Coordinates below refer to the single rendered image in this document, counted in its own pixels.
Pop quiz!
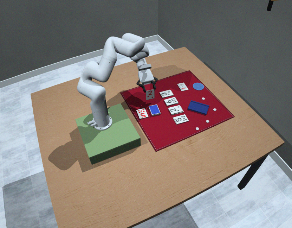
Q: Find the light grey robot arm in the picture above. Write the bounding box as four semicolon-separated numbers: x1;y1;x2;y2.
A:
77;33;151;130

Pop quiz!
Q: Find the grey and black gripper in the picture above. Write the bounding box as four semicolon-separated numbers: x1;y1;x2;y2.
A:
136;69;158;93

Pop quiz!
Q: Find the blue round disc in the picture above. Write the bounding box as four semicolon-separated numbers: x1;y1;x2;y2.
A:
193;83;204;90

